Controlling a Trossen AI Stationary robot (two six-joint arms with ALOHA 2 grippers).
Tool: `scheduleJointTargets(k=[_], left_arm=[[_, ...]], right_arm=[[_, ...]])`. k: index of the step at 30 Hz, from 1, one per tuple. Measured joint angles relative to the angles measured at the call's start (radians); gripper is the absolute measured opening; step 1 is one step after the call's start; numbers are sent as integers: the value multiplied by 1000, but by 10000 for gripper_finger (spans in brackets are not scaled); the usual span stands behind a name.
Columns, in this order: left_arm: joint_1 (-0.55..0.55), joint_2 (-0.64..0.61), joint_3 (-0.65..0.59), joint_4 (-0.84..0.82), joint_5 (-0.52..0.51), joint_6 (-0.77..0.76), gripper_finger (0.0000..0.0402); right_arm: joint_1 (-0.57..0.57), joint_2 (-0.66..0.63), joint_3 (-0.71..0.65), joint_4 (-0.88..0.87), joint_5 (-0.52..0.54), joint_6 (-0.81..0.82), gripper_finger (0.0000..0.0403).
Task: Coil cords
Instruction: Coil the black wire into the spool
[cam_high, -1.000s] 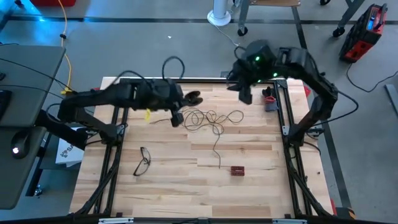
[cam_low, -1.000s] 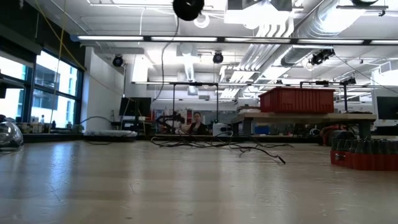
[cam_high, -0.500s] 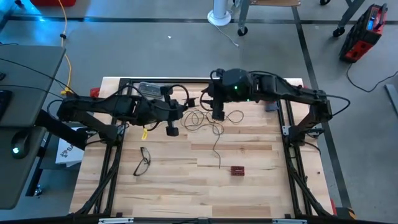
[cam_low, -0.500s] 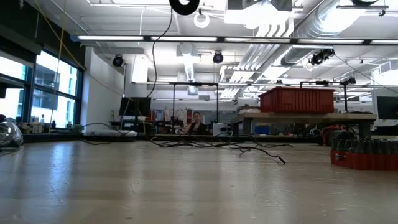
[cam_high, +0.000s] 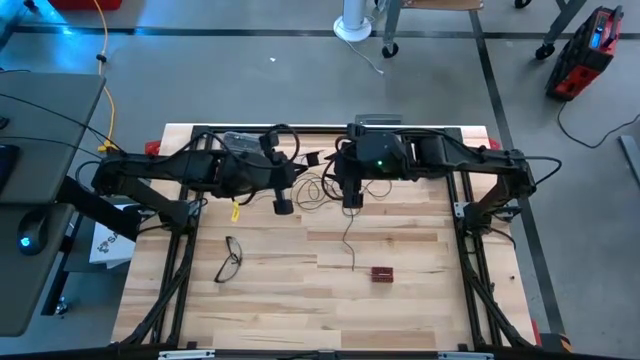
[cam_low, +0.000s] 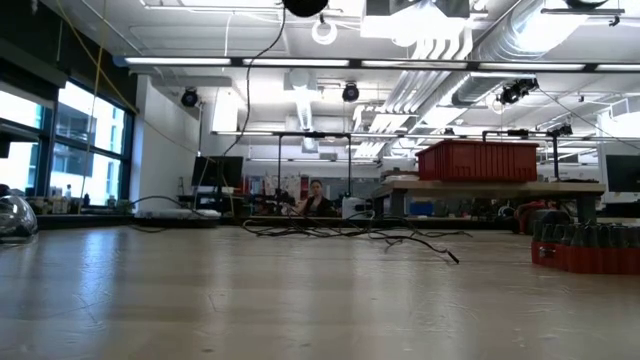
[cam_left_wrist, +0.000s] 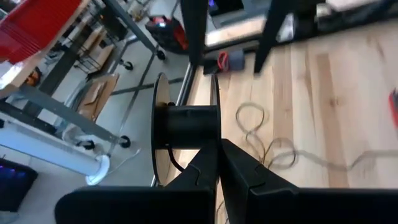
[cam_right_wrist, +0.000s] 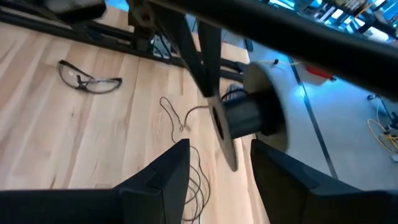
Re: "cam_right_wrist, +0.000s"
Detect black eyeglasses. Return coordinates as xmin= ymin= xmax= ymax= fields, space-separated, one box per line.
xmin=57 ymin=58 xmax=123 ymax=95

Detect thin black wire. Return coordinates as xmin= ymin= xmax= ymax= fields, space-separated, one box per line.
xmin=159 ymin=96 xmax=215 ymax=223

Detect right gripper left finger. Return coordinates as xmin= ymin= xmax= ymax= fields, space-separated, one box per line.
xmin=113 ymin=138 xmax=191 ymax=224

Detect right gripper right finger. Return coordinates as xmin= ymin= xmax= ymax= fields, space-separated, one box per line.
xmin=250 ymin=138 xmax=354 ymax=224

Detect black wire spool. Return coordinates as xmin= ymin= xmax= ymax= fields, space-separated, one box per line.
xmin=207 ymin=61 xmax=290 ymax=172

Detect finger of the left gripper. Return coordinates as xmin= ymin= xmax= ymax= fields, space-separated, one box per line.
xmin=198 ymin=22 xmax=223 ymax=98
xmin=169 ymin=18 xmax=209 ymax=96

